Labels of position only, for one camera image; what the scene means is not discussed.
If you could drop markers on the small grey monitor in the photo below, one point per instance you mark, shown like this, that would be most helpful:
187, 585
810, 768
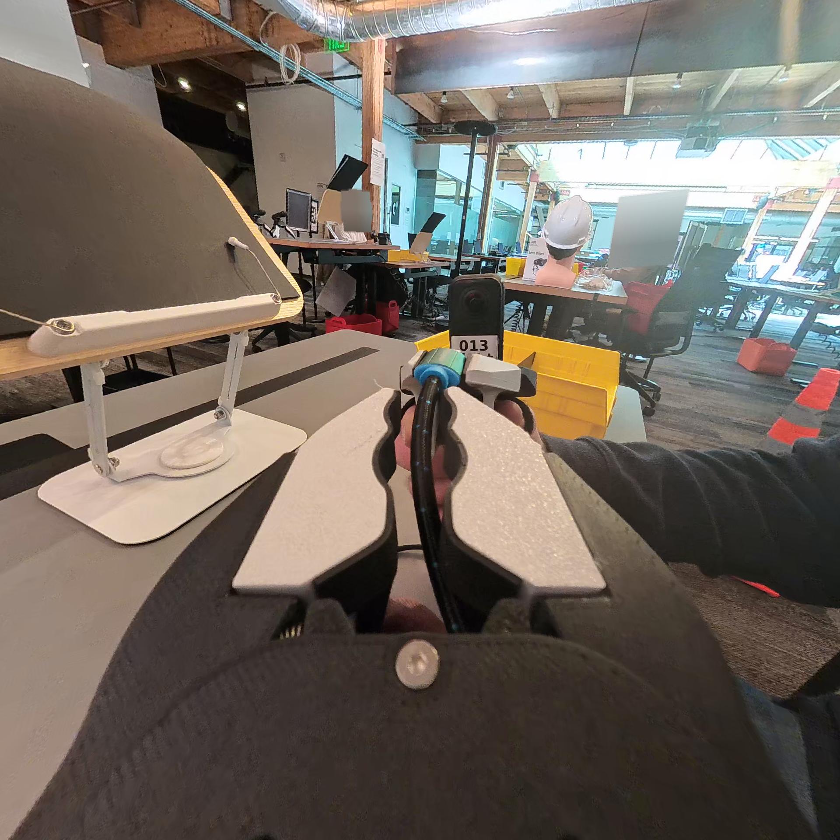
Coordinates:
298, 208

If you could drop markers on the grey flat panel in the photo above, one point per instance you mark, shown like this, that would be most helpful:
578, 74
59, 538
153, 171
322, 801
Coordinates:
336, 292

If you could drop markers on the salmon red bin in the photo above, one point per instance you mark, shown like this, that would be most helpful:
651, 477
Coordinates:
764, 358

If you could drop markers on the large red bin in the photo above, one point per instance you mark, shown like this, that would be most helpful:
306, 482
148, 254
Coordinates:
354, 325

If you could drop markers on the light wooden desk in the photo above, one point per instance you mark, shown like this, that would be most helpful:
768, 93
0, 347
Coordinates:
590, 292

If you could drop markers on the small yellow bins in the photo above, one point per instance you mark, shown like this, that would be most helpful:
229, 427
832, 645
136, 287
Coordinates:
400, 254

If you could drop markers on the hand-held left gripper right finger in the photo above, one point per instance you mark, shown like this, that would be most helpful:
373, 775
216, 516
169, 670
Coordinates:
518, 518

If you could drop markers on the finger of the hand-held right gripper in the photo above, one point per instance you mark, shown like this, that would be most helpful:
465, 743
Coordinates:
495, 377
412, 374

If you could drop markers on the orange traffic cone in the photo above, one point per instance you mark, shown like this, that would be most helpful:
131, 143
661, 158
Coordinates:
804, 420
761, 589

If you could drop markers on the black office chair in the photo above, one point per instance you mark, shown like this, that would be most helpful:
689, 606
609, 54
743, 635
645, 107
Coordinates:
702, 282

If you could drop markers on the person's blue jeans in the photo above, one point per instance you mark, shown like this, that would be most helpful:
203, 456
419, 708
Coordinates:
768, 735

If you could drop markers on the mannequin head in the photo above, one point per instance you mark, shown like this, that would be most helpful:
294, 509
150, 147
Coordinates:
558, 269

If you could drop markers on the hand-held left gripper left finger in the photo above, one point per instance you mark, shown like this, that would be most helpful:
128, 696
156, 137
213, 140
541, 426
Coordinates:
315, 512

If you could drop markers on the person's dark jacket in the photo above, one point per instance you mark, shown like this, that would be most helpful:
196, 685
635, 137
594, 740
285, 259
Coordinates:
820, 754

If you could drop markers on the person's right forearm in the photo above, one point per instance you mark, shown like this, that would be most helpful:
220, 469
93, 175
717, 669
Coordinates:
689, 499

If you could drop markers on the long wooden desk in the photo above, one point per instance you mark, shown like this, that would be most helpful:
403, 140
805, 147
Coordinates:
315, 243

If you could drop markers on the white tablet stand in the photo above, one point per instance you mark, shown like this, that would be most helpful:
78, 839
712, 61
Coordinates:
164, 485

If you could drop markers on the small red bin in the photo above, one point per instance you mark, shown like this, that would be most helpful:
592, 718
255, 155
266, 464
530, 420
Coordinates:
389, 315

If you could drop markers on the yellow plastic bin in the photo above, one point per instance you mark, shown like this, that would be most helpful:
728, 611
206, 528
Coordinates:
571, 387

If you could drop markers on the white hard hat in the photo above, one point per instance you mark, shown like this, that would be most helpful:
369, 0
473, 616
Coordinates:
568, 220

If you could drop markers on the black monitor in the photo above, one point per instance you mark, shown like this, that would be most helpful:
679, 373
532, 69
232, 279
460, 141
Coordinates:
348, 172

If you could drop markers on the wooden post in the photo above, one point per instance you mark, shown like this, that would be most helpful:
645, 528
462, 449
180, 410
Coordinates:
373, 98

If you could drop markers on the round metal duct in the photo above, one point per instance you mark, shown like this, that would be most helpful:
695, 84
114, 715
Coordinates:
394, 19

